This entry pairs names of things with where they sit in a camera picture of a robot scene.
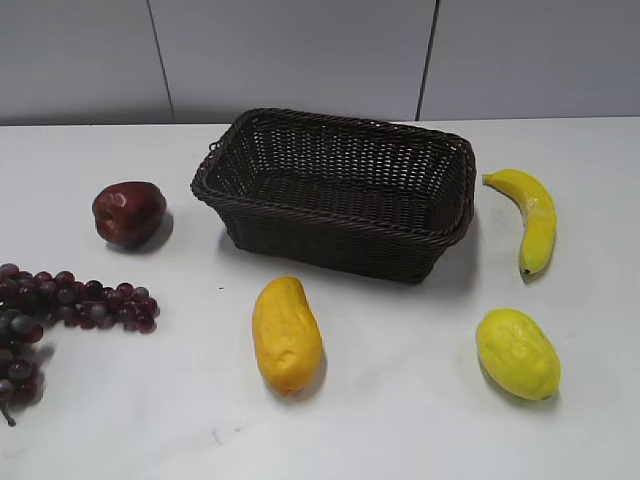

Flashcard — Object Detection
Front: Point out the yellow banana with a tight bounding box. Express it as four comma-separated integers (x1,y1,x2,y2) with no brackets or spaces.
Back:
482,169,557,276

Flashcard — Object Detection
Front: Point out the dark red apple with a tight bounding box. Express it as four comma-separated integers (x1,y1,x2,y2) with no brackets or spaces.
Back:
92,181,167,249

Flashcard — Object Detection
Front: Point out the dark woven basket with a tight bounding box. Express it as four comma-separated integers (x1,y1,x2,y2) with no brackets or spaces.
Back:
191,108,476,284

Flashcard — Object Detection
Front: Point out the purple grape bunch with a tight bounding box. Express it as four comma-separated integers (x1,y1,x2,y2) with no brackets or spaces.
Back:
1,263,160,427

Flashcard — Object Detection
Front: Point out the orange yellow mango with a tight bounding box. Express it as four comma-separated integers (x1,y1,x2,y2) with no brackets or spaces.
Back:
252,277,324,396

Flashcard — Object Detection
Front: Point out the yellow lemon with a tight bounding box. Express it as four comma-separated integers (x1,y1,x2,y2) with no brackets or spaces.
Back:
476,308,561,401

